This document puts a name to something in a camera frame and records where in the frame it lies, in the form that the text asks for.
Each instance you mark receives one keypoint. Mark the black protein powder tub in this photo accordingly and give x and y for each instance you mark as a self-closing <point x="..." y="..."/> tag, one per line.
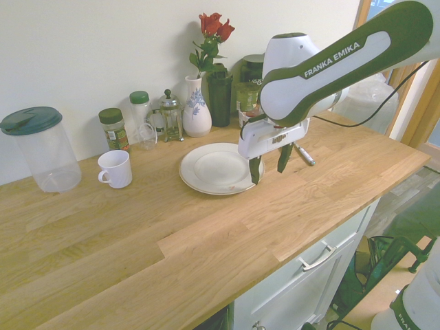
<point x="252" y="68"/>

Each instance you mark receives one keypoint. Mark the white ceramic mug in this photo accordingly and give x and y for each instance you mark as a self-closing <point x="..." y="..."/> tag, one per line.
<point x="118" y="170"/>

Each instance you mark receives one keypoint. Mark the green bar clamp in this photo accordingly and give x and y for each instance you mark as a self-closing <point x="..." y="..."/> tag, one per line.
<point x="395" y="254"/>

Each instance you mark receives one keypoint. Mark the black shaker bottle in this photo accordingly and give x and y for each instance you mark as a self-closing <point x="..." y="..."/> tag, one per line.
<point x="220" y="99"/>

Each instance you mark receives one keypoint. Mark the white plate with gold rim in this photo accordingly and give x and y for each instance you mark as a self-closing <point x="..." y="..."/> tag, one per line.
<point x="213" y="168"/>

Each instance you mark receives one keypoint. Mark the clear bottle with green lid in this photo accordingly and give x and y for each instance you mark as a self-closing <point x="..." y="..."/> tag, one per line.
<point x="140" y="106"/>

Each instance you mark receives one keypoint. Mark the spice jar with dark lid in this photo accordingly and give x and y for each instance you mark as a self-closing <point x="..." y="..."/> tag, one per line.
<point x="115" y="132"/>

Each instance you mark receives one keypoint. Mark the red roses with green leaves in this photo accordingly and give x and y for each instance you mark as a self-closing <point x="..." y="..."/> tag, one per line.
<point x="211" y="34"/>

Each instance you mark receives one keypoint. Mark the green oatmeal cup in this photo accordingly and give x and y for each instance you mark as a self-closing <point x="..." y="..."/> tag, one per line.
<point x="247" y="96"/>

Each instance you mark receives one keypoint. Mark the small clear measuring cup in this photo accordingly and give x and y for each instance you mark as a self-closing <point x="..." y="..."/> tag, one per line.
<point x="148" y="137"/>

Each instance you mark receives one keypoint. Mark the red yogurt cup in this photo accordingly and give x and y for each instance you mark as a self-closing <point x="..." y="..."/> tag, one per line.
<point x="251" y="115"/>

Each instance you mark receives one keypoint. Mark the glass French press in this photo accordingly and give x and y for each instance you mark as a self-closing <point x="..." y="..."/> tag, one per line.
<point x="170" y="117"/>

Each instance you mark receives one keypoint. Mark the white vase with blue flowers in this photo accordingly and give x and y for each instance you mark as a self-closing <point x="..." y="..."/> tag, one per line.
<point x="196" y="117"/>

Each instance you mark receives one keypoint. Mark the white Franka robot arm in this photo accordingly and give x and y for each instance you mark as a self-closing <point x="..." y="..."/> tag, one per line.
<point x="343" y="58"/>

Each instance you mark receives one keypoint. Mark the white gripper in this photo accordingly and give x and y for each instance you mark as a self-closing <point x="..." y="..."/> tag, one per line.
<point x="268" y="139"/>

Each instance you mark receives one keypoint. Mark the clear canister with teal lid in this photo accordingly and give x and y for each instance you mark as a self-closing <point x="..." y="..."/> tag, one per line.
<point x="48" y="154"/>

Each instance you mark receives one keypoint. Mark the clear plastic bag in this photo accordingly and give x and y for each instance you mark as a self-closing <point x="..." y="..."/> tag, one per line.
<point x="371" y="93"/>

